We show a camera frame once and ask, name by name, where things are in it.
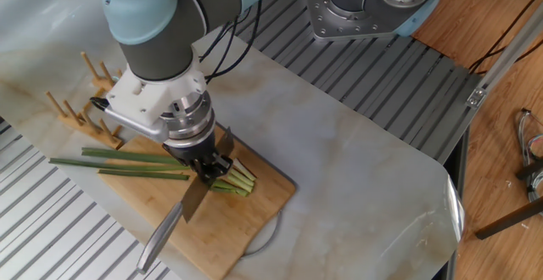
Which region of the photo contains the short green garlic piece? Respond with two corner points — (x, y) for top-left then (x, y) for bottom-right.
(229, 181), (253, 196)
(212, 181), (242, 196)

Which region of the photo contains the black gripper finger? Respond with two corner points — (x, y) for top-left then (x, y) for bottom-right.
(214, 154), (237, 179)
(195, 166), (220, 188)

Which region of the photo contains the metal wire board loop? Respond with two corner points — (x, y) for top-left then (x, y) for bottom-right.
(244, 212), (283, 255)

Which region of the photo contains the steel kitchen knife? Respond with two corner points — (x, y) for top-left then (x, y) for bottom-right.
(136, 126), (235, 274)

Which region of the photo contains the aluminium frame post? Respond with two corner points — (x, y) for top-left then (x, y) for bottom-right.
(465, 24), (543, 108)

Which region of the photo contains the black bar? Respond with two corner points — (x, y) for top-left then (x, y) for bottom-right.
(474, 200), (543, 241)

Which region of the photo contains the white marble pattern mat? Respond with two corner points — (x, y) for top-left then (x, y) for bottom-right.
(0, 0), (466, 280)

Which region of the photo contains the wooden slotted rack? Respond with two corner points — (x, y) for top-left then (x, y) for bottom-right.
(45, 51), (128, 151)

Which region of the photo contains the green garlic stalk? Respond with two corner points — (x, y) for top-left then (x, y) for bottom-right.
(48, 147), (192, 182)

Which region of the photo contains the bamboo cutting board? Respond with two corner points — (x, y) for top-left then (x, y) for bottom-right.
(95, 115), (298, 279)

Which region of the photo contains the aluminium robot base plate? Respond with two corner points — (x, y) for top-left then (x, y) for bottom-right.
(306, 0), (401, 42)

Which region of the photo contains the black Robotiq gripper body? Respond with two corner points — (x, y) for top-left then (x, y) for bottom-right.
(165, 129), (225, 172)

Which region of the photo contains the black floor cable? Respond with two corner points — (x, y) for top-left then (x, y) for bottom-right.
(469, 7), (543, 74)

